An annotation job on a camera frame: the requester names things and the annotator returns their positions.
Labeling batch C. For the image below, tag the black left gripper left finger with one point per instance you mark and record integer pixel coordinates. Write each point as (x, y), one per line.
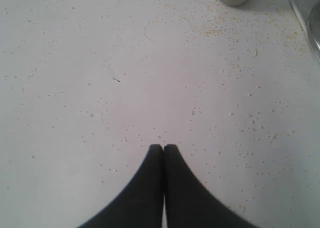
(140, 203)

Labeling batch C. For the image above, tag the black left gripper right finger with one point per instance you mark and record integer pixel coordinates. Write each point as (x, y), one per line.
(188, 204)

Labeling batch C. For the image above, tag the round steel mesh sieve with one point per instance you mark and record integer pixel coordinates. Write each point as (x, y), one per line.
(313, 28)

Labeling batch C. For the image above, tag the white plastic tray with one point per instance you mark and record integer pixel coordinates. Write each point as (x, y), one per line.
(302, 9)

